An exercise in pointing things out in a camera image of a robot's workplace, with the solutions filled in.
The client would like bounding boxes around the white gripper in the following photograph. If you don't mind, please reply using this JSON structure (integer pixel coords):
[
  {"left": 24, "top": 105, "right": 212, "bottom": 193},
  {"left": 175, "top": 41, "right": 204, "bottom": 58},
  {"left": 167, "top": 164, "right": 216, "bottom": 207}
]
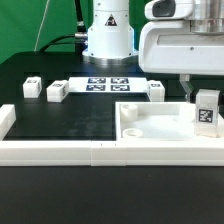
[{"left": 139, "top": 20, "right": 224, "bottom": 102}]

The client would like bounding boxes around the white square tabletop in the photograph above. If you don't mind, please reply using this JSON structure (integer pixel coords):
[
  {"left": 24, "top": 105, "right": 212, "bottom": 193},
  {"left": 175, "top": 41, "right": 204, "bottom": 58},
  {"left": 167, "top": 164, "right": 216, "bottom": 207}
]
[{"left": 115, "top": 102, "right": 224, "bottom": 141}]

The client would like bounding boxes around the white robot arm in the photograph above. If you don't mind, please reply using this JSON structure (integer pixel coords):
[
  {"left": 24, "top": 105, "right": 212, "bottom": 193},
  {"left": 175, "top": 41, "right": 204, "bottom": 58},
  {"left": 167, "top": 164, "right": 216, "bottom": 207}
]
[{"left": 83, "top": 0, "right": 224, "bottom": 93}]

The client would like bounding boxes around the white U-shaped fence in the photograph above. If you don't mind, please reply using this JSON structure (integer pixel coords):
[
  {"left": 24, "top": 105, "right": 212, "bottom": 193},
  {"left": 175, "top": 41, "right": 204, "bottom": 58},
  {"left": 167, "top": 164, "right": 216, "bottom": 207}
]
[{"left": 0, "top": 104, "right": 224, "bottom": 166}]

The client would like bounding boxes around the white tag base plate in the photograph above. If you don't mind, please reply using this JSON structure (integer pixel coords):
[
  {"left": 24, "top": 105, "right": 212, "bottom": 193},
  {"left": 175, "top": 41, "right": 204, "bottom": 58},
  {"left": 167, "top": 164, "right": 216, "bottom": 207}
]
[{"left": 69, "top": 77, "right": 147, "bottom": 93}]

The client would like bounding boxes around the black cable bundle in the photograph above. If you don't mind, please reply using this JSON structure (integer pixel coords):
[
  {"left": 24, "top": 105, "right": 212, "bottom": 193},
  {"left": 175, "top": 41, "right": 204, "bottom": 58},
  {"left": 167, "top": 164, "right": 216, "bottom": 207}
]
[{"left": 39, "top": 32, "right": 89, "bottom": 53}]

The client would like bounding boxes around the thin white cable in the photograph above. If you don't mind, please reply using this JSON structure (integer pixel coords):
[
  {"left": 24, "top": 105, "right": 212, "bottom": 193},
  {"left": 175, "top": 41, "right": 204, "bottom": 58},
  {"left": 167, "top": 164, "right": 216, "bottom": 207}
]
[{"left": 34, "top": 0, "right": 52, "bottom": 52}]

